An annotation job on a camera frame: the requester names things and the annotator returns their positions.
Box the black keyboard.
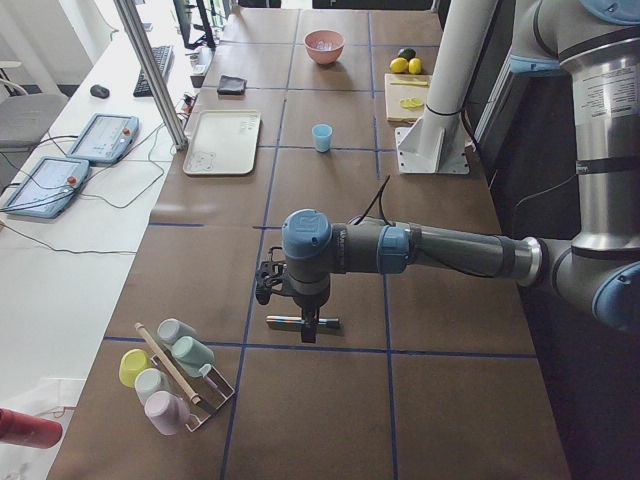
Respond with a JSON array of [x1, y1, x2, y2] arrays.
[[132, 44, 176, 98]]

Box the grey cup on rack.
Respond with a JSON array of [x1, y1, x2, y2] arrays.
[[157, 318, 198, 345]]

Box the yellow cup on rack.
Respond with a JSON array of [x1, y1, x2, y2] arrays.
[[118, 349, 152, 388]]

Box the yellow knife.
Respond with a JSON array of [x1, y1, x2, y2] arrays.
[[389, 80, 430, 87]]

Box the white wire cup rack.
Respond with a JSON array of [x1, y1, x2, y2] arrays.
[[135, 323, 235, 433]]

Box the teach pendant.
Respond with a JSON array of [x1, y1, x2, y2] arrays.
[[66, 113, 139, 165], [1, 157, 90, 219]]

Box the cream bear tray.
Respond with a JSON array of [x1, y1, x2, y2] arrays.
[[183, 110, 261, 176]]

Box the lower teach pendant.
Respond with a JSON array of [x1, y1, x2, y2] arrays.
[[1, 157, 90, 219]]

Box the wooden cutting board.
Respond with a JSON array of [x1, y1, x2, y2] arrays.
[[384, 73, 431, 122]]

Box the green avocado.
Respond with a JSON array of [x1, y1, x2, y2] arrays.
[[397, 47, 416, 61]]

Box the pink bowl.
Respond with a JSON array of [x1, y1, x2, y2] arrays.
[[304, 30, 345, 65]]

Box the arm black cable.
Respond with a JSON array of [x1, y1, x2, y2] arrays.
[[357, 174, 396, 226]]

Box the folded grey cloth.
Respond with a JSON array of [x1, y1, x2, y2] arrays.
[[217, 75, 247, 96]]

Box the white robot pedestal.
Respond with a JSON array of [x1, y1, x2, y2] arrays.
[[395, 0, 498, 175]]

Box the light blue cup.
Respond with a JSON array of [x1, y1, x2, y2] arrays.
[[311, 124, 333, 153]]

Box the pink cup on rack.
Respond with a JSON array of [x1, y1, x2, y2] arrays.
[[144, 391, 190, 436]]

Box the mint green cup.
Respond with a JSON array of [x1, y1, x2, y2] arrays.
[[171, 336, 215, 378]]

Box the black computer mouse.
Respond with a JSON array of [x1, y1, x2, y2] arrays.
[[90, 84, 110, 99]]

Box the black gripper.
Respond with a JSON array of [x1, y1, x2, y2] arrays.
[[255, 246, 320, 343]]

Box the aluminium frame post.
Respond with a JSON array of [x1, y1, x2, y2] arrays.
[[114, 0, 188, 151]]

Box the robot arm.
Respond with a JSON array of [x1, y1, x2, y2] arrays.
[[255, 1, 639, 342]]

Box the upper teach pendant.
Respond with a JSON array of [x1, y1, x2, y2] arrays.
[[66, 113, 139, 165]]

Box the red bottle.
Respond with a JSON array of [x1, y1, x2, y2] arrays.
[[1, 408, 63, 449]]

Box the white cup on rack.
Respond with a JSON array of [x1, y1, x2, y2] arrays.
[[134, 368, 173, 406]]

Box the steel muddler black tip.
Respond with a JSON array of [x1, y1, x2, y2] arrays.
[[266, 315, 341, 331]]

